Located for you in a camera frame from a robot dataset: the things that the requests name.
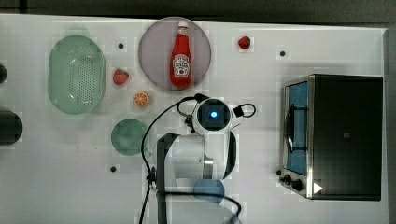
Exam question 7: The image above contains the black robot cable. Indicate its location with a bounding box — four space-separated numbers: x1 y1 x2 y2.
138 95 200 224

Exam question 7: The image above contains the small red plush strawberry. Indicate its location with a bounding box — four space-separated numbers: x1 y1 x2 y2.
238 36 250 50

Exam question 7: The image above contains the red plush ketchup bottle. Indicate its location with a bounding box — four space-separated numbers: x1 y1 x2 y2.
170 21 192 89

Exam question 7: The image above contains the blue cup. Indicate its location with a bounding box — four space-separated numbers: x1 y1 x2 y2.
193 179 225 203

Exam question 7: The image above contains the grey round plate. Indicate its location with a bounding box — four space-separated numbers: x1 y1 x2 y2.
138 17 211 91

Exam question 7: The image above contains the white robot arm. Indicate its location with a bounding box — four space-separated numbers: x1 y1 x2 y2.
156 94 244 224

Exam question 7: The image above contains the green perforated colander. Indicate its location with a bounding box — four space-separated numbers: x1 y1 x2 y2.
48 35 106 115

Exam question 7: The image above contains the green mug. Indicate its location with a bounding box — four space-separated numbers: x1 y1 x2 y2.
111 119 147 156

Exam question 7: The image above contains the black cylinder container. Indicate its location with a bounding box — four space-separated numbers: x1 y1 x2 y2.
0 64 7 83

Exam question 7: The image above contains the silver black toaster oven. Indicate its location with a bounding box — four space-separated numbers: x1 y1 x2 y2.
276 74 383 201

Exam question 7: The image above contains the black round pan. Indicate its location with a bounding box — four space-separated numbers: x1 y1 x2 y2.
0 111 23 146

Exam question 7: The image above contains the plush orange slice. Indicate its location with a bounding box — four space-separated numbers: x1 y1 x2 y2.
133 91 149 107

